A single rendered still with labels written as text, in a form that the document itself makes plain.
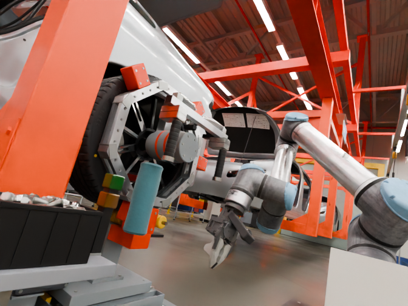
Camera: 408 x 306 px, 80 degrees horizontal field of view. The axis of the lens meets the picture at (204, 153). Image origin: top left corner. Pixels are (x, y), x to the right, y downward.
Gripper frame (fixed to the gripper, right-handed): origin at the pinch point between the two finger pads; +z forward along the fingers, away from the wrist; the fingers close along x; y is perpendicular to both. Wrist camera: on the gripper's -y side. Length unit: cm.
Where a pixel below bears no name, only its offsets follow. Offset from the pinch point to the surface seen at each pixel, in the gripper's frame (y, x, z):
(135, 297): 51, -18, 25
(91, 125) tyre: 40, 47, -21
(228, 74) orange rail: 278, -120, -352
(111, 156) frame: 34, 36, -15
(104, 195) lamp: 10.4, 37.9, -0.1
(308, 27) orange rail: 79, -69, -298
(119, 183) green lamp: 9.8, 36.9, -4.6
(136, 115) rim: 47, 34, -40
